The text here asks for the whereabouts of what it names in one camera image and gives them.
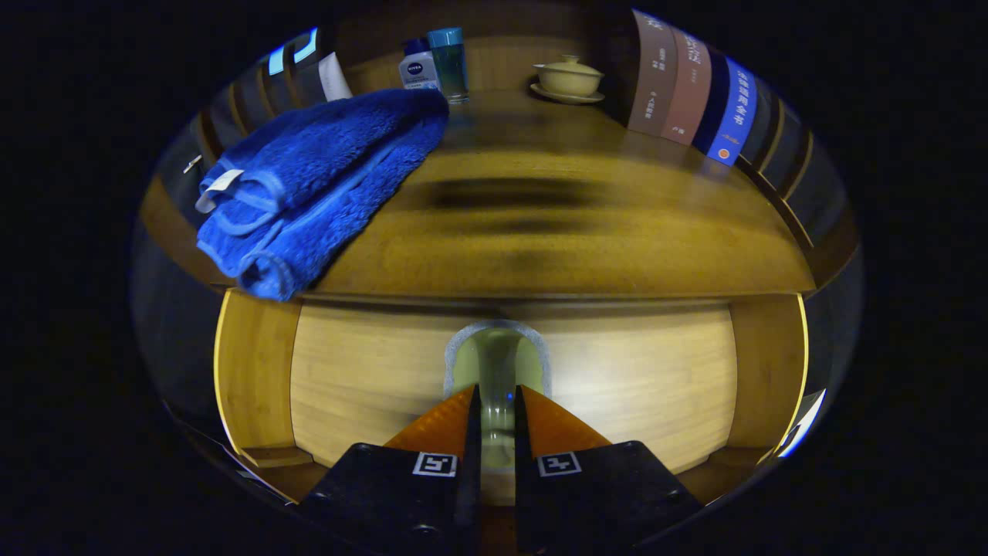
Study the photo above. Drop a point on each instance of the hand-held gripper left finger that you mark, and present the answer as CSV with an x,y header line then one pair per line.
x,y
386,502

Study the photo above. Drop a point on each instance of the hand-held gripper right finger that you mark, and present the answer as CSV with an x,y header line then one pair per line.
x,y
602,502

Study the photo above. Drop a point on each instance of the wooden drawer with black knob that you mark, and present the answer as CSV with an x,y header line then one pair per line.
x,y
370,378

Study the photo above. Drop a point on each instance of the pale green ornament grey base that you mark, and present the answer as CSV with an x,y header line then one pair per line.
x,y
498,363

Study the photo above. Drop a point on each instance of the wooden countertop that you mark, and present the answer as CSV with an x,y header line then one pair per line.
x,y
579,232

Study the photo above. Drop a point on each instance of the folded blue towel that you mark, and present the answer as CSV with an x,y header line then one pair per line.
x,y
324,177

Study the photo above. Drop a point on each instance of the blue book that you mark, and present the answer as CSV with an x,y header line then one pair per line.
x,y
733,116

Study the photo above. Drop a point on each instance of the reddish brown book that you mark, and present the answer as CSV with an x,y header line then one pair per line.
x,y
687,89

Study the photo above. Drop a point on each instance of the beige lidded tea cup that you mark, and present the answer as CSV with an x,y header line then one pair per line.
x,y
569,79

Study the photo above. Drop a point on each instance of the dark brown book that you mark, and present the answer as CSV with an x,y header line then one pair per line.
x,y
652,77

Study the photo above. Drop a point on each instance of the white bottle with blue cap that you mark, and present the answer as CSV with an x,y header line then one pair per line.
x,y
418,73

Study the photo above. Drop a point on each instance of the teal bottle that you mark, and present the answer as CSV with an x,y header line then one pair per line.
x,y
450,66

